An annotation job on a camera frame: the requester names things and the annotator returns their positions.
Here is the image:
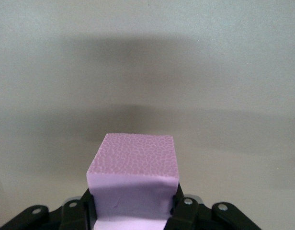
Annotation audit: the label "pink foam block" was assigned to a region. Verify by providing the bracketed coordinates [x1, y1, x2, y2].
[86, 133, 181, 230]

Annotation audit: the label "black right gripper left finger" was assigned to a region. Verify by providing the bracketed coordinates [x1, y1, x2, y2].
[0, 188, 98, 230]

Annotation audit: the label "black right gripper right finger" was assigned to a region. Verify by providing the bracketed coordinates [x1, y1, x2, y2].
[163, 182, 260, 230]

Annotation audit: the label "brown paper table cover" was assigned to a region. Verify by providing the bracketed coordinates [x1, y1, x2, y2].
[0, 0, 295, 230]

